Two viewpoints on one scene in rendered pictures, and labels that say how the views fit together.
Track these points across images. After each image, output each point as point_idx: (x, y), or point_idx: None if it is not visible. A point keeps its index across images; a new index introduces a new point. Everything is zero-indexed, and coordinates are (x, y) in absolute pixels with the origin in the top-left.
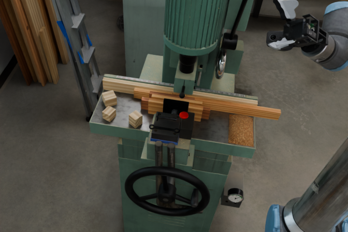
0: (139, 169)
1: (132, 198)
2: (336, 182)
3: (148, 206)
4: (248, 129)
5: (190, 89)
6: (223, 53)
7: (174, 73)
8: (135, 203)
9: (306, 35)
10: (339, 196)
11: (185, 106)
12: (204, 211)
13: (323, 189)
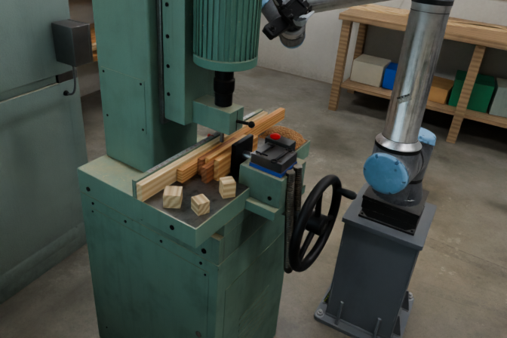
0: (304, 207)
1: (299, 261)
2: (422, 75)
3: (304, 263)
4: (293, 130)
5: (241, 120)
6: None
7: (164, 145)
8: (299, 269)
9: (307, 7)
10: (427, 84)
11: (251, 139)
12: (279, 270)
13: (415, 90)
